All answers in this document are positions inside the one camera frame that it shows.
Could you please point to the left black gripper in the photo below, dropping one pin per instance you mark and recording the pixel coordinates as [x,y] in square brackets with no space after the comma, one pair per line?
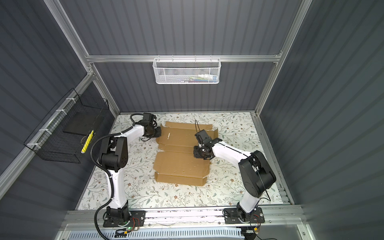
[158,132]

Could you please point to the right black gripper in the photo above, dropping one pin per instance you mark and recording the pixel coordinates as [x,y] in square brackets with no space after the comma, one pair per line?
[196,154]

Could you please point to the brown cardboard box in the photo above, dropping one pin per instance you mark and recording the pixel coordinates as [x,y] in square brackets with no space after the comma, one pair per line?
[175,162]

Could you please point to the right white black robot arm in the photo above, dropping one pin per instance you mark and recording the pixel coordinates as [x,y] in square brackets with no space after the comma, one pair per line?
[256,173]

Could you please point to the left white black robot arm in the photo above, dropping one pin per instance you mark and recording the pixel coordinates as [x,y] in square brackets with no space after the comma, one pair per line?
[114,156]

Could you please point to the black foam pad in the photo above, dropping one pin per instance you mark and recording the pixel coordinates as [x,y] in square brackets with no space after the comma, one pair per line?
[82,124]

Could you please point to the pens in white basket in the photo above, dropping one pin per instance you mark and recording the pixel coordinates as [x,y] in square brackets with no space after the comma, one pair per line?
[204,78]

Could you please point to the yellow marker pen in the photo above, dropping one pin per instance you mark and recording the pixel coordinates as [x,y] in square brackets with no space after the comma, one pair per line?
[87,142]

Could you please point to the white wire mesh basket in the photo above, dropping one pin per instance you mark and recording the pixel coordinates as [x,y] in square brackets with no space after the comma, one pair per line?
[167,71]

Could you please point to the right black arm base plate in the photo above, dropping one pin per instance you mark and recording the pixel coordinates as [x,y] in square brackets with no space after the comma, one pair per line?
[237,216]

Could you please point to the black wire basket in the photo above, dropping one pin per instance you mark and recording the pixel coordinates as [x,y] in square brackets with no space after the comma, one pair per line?
[67,135]

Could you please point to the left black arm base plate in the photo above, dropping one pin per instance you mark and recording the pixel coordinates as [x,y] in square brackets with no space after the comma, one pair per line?
[116,218]

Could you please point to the aluminium mounting rail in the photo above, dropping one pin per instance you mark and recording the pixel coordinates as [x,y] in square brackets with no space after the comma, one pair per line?
[193,217]

